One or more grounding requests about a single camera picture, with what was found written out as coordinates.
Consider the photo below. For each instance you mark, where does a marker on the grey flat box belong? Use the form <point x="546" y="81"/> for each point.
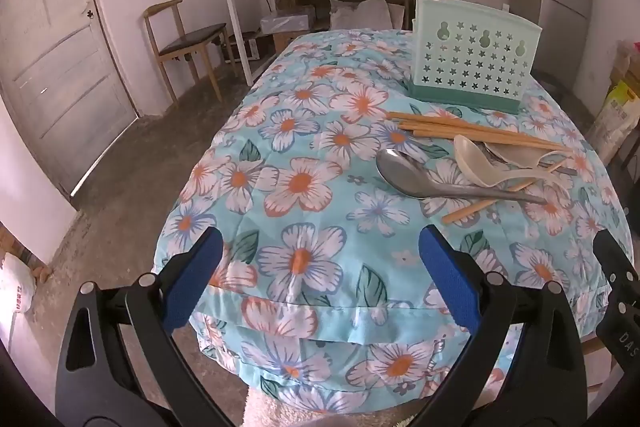
<point x="287" y="22"/>

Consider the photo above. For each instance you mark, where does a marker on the small metal spoon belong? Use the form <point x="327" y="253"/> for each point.
<point x="564" y="167"/>

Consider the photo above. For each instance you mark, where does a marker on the blue floral tablecloth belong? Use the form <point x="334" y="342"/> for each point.
<point x="310" y="207"/>

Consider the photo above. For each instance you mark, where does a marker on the yellow and white rice bag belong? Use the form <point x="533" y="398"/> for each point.
<point x="617" y="122"/>

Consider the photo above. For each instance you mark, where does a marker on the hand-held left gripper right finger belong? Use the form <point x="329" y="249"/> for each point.
<point x="450" y="277"/>

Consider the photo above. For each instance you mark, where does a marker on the large cardboard box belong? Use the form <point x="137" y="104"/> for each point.
<point x="627" y="62"/>

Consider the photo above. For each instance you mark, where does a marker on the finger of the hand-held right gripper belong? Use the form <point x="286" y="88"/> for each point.
<point x="617" y="302"/>

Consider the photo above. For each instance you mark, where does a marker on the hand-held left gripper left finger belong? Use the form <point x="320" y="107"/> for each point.
<point x="192" y="277"/>

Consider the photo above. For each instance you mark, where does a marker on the wooden chair dark seat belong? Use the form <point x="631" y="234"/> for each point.
<point x="192" y="38"/>

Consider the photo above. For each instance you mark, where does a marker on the green perforated utensil holder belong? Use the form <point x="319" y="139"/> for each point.
<point x="470" y="57"/>

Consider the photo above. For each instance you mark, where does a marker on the large metal spoon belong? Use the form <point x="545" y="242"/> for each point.
<point x="407" y="174"/>

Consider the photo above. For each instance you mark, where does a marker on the white panel door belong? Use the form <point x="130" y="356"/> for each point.
<point x="55" y="72"/>

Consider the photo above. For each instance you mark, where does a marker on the white printed sack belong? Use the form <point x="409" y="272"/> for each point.
<point x="15" y="287"/>

